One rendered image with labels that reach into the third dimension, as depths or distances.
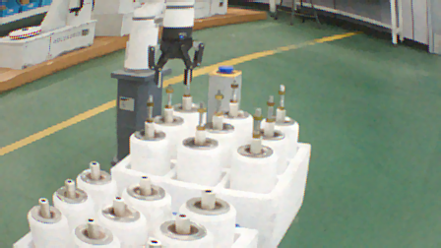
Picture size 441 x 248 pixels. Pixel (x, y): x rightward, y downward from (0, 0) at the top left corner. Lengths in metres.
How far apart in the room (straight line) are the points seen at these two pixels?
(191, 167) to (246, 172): 0.12
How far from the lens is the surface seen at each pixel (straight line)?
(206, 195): 1.04
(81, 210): 1.02
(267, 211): 1.29
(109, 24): 4.14
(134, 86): 1.79
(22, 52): 3.26
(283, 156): 1.43
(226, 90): 1.72
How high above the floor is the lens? 0.69
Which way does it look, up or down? 17 degrees down
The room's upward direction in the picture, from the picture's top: 3 degrees clockwise
